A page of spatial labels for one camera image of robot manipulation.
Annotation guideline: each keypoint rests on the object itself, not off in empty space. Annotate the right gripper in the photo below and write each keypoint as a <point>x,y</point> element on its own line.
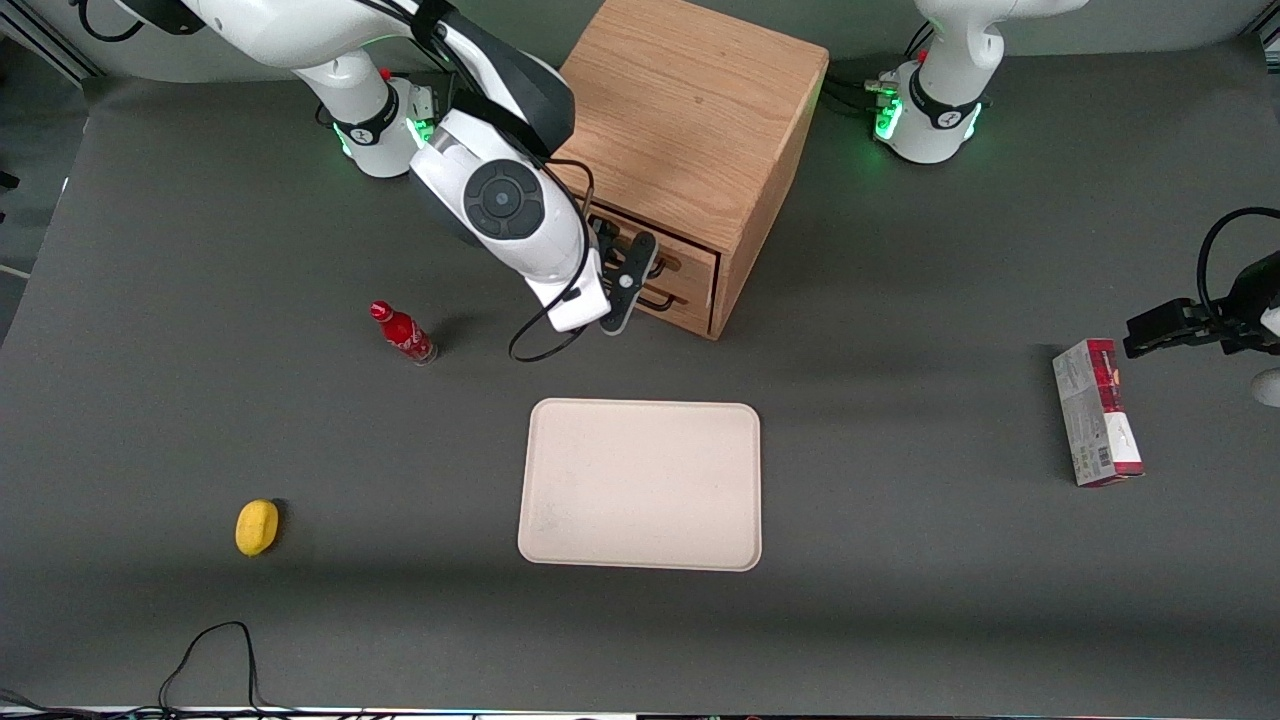
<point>604,237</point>

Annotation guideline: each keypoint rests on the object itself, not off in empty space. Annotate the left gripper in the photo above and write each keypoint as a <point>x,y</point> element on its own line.
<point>1246,308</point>

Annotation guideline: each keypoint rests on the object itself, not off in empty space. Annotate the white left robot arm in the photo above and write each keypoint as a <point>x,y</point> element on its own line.
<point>945,90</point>

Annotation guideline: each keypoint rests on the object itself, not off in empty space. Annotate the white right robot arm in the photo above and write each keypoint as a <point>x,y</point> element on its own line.
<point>500,200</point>

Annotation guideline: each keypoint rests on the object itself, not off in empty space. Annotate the wooden drawer cabinet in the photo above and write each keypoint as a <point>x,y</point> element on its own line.
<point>690,100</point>

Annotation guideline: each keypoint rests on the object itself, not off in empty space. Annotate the grey and red carton box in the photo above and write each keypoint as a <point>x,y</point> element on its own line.
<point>1095,415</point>

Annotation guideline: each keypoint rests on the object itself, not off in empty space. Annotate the red cola bottle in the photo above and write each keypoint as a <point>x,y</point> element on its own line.
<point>405,335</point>

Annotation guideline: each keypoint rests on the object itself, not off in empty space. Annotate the beige plastic tray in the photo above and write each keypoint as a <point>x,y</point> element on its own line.
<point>640,485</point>

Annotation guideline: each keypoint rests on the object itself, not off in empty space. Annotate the dark grey table mat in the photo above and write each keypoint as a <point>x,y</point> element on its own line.
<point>900,600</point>

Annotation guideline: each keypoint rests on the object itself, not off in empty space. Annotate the yellow lemon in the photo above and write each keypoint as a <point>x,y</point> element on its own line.
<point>257,527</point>

